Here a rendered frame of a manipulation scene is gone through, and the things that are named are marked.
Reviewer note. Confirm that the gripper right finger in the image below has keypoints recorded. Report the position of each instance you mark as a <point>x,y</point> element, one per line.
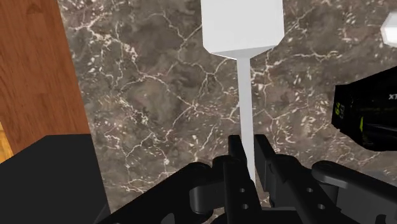
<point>288,183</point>

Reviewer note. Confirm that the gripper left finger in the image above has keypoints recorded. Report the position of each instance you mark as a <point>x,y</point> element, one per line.
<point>235,186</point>

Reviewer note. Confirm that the white spatula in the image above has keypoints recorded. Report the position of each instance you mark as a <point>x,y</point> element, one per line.
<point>242,28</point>

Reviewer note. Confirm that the black box with pale print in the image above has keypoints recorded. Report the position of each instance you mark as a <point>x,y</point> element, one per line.
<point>369,114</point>

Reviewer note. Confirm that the white angular object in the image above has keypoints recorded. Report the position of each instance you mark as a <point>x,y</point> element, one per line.
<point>390,31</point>

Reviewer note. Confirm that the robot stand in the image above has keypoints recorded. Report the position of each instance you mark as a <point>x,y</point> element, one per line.
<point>49,183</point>

